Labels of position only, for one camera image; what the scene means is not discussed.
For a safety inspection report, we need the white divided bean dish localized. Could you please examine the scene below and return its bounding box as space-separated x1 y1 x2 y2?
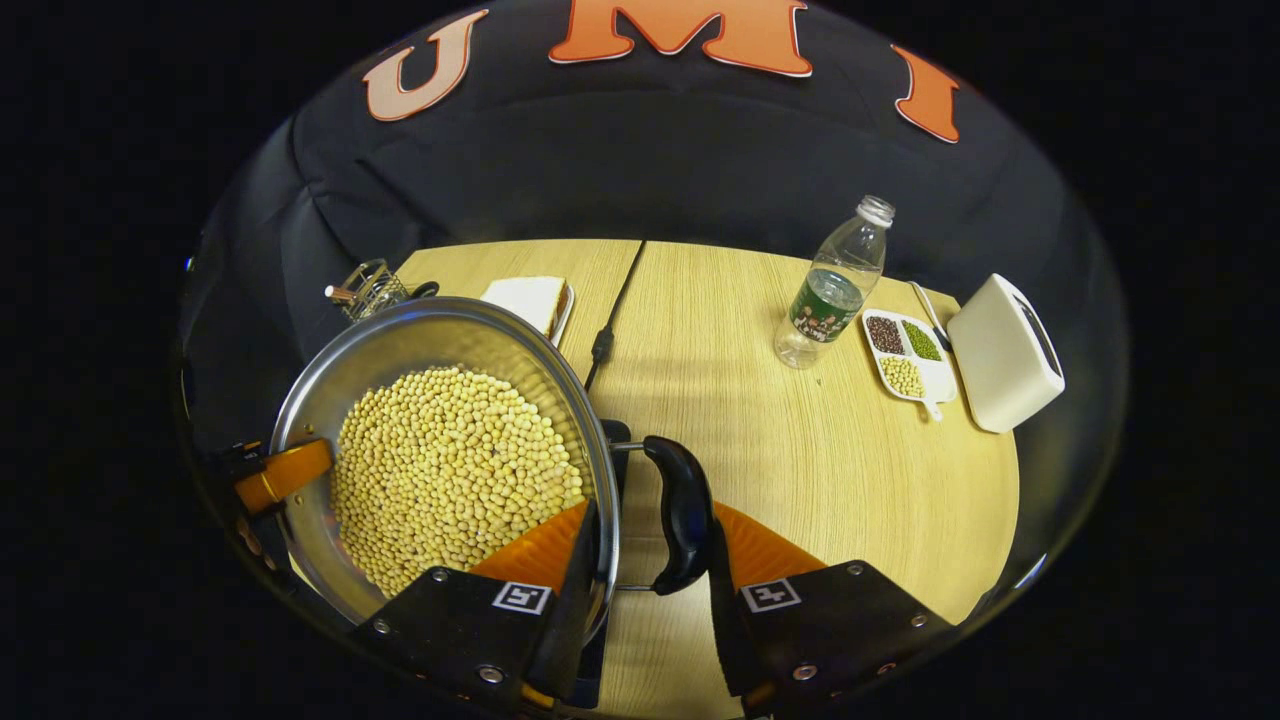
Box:
862 308 959 423

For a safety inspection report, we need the black backdrop cloth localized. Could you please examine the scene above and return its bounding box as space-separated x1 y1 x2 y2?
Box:
178 0 1131 481

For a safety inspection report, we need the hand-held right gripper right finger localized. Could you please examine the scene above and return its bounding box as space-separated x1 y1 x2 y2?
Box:
706 500 956 717

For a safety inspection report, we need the white toaster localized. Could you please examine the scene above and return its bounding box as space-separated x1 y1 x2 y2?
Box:
946 273 1067 434

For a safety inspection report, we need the sandwich with white bread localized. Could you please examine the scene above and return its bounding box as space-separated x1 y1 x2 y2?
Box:
481 276 568 337

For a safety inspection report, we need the black induction cooktop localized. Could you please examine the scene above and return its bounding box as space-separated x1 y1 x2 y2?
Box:
575 418 634 712

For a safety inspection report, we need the clear plastic water bottle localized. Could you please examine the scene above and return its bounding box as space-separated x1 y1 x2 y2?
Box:
773 195 897 371

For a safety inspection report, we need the black power cable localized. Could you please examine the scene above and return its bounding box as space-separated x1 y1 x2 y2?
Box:
583 240 649 393

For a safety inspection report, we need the pile of yellow soybeans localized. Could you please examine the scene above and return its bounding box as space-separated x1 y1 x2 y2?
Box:
330 365 586 599

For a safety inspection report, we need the steel pot with black handle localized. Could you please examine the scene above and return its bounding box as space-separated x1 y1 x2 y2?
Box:
270 297 717 651

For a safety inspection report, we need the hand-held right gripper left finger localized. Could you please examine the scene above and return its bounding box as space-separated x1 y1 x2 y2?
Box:
350 498 601 713

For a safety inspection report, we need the wire utensil holder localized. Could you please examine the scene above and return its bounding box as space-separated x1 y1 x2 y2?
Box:
325 258 441 323

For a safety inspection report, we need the white toaster cable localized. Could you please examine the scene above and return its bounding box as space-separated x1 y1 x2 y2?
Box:
908 280 952 352

